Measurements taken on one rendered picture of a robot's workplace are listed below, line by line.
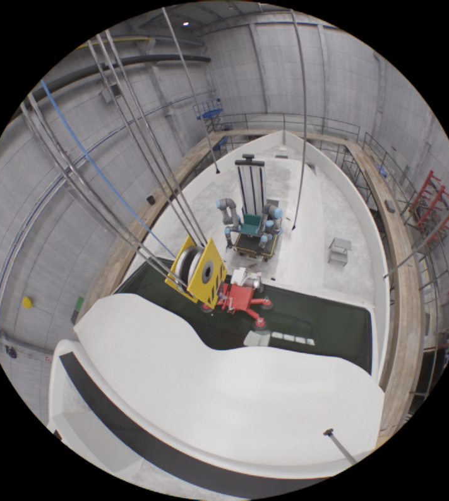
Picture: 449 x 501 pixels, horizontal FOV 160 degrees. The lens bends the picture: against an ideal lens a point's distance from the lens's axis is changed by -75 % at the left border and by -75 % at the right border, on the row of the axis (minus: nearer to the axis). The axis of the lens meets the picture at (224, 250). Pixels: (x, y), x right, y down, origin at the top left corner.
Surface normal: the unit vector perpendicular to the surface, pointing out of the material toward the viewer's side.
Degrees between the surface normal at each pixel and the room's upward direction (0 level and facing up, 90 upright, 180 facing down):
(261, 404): 21
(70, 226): 90
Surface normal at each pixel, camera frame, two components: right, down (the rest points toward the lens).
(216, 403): -0.04, -0.78
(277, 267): -0.21, -0.52
